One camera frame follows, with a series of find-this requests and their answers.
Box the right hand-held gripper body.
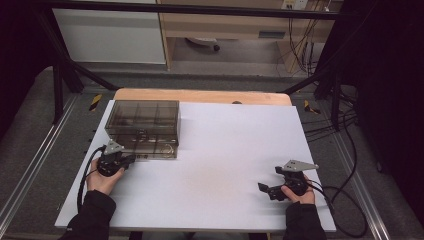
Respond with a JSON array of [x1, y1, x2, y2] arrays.
[[277, 159, 319, 197]]

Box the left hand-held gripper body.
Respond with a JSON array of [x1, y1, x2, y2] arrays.
[[96, 139, 126, 178]]

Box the smoky transparent drawer box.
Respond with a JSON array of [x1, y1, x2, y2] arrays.
[[104, 99, 181, 160]]

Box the person's right hand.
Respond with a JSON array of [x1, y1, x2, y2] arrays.
[[280, 185, 316, 205]]

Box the person's left hand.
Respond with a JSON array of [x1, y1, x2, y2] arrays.
[[85, 158, 126, 196]]

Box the white board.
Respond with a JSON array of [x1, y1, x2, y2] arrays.
[[54, 99, 337, 233]]

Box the wooden table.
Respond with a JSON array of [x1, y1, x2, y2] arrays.
[[113, 88, 293, 107]]

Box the white cabinet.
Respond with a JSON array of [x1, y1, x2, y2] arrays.
[[53, 8, 167, 65]]

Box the chair base with caster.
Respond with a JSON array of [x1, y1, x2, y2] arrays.
[[185, 37, 221, 53]]

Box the black curtain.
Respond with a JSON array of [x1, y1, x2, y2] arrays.
[[328, 0, 424, 228], [0, 0, 56, 138]]

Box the wooden desk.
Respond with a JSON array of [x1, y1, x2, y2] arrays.
[[156, 0, 344, 72]]

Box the white power strip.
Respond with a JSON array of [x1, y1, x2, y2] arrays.
[[281, 0, 309, 11]]

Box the left hand-held gripper cable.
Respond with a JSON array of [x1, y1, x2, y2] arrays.
[[76, 145, 108, 214]]

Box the hand-held gripper cable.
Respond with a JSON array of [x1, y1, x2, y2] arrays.
[[305, 179, 369, 239], [76, 145, 108, 214]]

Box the aluminium rail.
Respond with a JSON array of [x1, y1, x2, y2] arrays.
[[332, 132, 392, 240], [0, 94, 80, 228]]

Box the black floor cables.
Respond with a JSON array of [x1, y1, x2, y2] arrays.
[[301, 94, 360, 136]]

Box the right hand-held gripper cable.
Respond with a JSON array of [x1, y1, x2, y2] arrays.
[[305, 179, 369, 239]]

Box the hanging black cables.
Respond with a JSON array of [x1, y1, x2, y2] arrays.
[[276, 16, 319, 76]]

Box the black metal frame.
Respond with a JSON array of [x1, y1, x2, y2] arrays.
[[32, 0, 359, 132]]

